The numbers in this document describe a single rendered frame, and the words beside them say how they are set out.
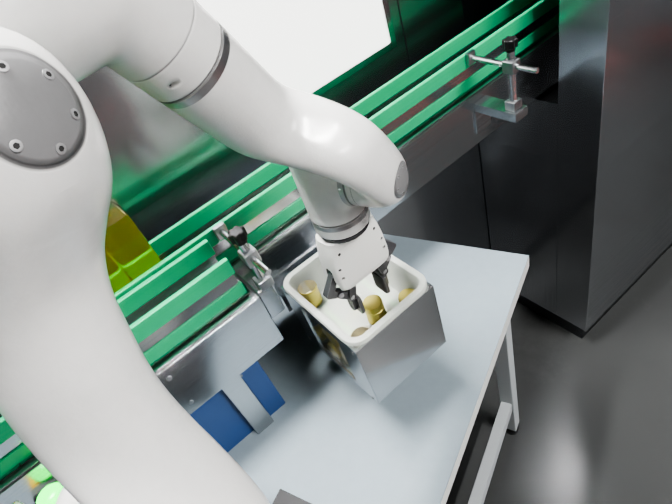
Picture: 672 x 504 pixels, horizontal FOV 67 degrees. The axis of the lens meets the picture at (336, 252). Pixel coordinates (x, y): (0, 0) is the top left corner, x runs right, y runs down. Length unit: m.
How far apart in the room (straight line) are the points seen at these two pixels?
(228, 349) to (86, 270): 0.56
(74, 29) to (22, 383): 0.23
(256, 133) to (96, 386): 0.28
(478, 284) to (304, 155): 0.70
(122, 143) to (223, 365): 0.42
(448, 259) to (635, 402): 0.89
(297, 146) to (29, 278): 0.31
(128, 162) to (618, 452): 1.53
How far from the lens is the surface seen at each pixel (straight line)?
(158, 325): 0.84
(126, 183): 1.01
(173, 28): 0.45
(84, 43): 0.42
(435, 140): 1.15
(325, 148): 0.55
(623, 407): 1.88
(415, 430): 1.00
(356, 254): 0.76
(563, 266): 1.73
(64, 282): 0.35
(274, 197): 0.94
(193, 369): 0.89
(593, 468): 1.78
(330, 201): 0.67
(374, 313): 0.87
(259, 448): 1.07
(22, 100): 0.29
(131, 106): 0.97
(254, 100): 0.51
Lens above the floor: 1.63
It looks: 41 degrees down
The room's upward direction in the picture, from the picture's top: 22 degrees counter-clockwise
